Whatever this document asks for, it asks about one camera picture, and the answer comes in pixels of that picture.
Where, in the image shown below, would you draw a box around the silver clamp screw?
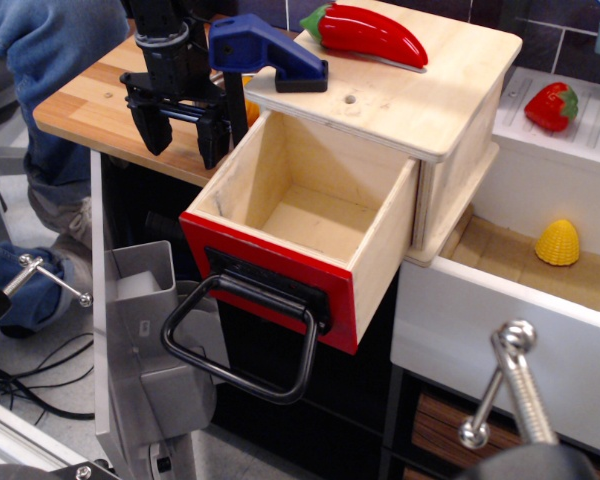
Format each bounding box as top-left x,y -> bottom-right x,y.
0,253 -> 94,327
458,319 -> 559,450

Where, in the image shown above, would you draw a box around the aluminium frame rail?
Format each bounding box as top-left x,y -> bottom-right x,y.
0,405 -> 115,480

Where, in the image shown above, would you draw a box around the yellow object behind clamp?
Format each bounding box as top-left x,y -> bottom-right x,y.
242,76 -> 260,128

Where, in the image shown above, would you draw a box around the blue bar clamp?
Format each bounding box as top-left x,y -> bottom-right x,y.
208,14 -> 328,144

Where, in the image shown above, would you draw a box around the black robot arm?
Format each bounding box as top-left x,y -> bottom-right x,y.
120,1 -> 231,170

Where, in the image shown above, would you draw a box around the red toy chili pepper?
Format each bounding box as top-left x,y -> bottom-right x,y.
299,2 -> 429,69

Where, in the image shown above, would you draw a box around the yellow toy corn piece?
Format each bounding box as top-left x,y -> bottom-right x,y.
534,219 -> 580,267

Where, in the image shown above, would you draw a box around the red toy strawberry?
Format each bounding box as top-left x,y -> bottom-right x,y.
524,82 -> 579,132

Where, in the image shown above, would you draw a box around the person leg in jeans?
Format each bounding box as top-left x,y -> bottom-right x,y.
0,0 -> 131,339

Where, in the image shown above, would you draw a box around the silver clamp screw right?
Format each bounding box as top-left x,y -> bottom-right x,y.
458,319 -> 559,450

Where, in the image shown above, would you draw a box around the black floor cables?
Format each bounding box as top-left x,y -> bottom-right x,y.
0,331 -> 96,427

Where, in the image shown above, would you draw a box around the white toy sink unit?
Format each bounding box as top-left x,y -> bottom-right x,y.
391,68 -> 600,452

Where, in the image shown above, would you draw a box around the wooden drawer with red front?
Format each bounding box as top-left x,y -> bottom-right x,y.
180,111 -> 419,354

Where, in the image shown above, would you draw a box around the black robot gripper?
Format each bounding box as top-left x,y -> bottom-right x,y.
121,23 -> 230,170

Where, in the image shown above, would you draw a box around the silver clamp screw left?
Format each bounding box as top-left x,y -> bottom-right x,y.
0,253 -> 94,327

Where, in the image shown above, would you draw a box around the black metal drawer handle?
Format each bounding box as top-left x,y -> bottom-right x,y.
160,246 -> 333,406

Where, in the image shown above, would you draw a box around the grey metal table leg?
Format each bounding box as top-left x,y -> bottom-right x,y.
91,152 -> 215,479

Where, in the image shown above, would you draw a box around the light plywood box housing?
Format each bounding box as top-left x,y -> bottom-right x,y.
246,1 -> 522,266

